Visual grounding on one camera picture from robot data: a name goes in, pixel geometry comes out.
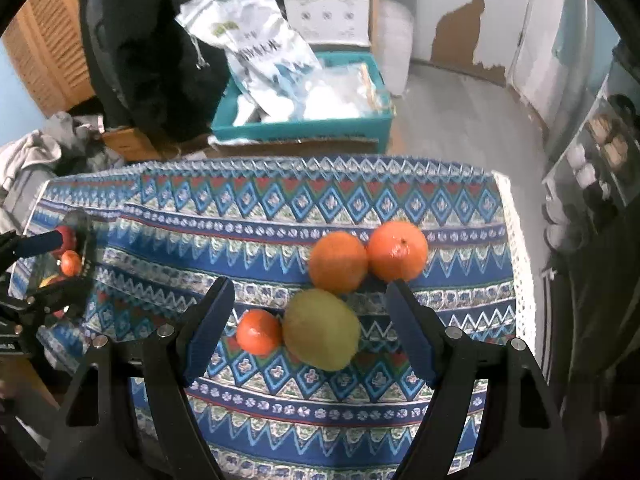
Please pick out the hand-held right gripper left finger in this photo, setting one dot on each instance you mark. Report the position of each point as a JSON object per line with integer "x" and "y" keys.
{"x": 210, "y": 330}

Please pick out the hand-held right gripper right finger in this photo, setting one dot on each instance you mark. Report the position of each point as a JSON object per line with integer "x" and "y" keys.
{"x": 410, "y": 330}

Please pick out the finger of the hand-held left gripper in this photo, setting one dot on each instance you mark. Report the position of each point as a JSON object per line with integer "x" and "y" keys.
{"x": 40, "y": 243}
{"x": 60, "y": 294}

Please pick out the small tangerine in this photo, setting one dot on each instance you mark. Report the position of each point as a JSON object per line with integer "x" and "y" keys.
{"x": 70, "y": 262}
{"x": 258, "y": 332}

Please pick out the clear glass bowl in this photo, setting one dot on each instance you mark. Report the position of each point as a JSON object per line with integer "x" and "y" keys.
{"x": 85, "y": 260}

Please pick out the green-yellow pear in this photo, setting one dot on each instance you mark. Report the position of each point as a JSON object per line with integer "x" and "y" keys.
{"x": 321, "y": 329}

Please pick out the orange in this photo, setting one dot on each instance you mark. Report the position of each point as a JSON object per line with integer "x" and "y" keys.
{"x": 398, "y": 251}
{"x": 338, "y": 262}

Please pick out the white towel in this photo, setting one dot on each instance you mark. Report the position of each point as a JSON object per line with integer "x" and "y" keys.
{"x": 25, "y": 160}

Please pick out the grey garment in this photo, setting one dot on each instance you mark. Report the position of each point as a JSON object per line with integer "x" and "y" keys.
{"x": 75, "y": 135}

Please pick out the wooden drawer box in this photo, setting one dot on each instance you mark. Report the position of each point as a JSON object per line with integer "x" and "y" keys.
{"x": 135, "y": 142}

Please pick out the blue patterned tablecloth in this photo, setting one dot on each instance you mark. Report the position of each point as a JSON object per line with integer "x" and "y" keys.
{"x": 300, "y": 205}

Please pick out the wooden louvred wardrobe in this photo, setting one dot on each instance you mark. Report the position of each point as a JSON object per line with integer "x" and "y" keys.
{"x": 45, "y": 60}

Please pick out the black jacket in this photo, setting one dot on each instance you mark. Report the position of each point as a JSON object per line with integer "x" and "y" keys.
{"x": 150, "y": 60}

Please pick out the teal plastic crate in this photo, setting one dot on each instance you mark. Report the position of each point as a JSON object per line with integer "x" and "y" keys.
{"x": 300, "y": 130}

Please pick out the clear plastic bag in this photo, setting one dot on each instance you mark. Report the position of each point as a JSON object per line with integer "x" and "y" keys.
{"x": 335, "y": 92}

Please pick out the white bubble wrap roll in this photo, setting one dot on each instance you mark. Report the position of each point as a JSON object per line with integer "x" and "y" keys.
{"x": 395, "y": 45}

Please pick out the white rice bag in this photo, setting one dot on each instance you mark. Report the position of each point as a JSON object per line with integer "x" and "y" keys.
{"x": 250, "y": 45}

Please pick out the wooden shelf unit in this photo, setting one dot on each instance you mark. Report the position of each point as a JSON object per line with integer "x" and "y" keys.
{"x": 372, "y": 10}

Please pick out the grey door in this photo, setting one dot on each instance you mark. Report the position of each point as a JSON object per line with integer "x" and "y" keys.
{"x": 540, "y": 35}

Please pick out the white storage basket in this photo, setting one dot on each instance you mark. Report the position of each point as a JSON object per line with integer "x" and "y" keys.
{"x": 325, "y": 15}

